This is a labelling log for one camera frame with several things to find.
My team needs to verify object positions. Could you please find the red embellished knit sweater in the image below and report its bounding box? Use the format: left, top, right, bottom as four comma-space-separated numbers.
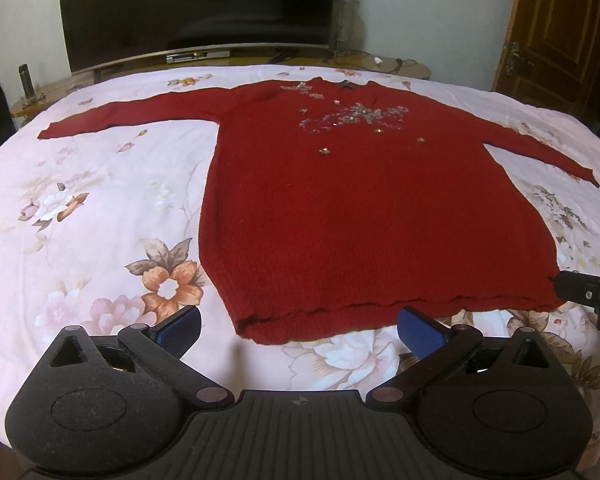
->
43, 78, 594, 344

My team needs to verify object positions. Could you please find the brown wooden door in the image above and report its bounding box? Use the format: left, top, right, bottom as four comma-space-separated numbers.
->
492, 0, 600, 127

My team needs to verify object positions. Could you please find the dark remote in holder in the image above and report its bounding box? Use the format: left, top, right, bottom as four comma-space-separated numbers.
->
18, 64, 36, 104

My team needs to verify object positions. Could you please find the silver set-top box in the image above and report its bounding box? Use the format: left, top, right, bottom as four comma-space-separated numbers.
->
166, 49, 230, 64

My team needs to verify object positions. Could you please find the wooden TV stand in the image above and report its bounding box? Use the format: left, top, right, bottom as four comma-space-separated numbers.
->
10, 46, 432, 120

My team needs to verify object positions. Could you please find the large black television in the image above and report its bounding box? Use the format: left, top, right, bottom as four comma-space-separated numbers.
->
60, 0, 334, 72

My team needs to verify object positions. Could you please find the black cable on stand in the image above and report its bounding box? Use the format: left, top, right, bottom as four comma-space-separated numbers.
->
329, 48, 422, 74

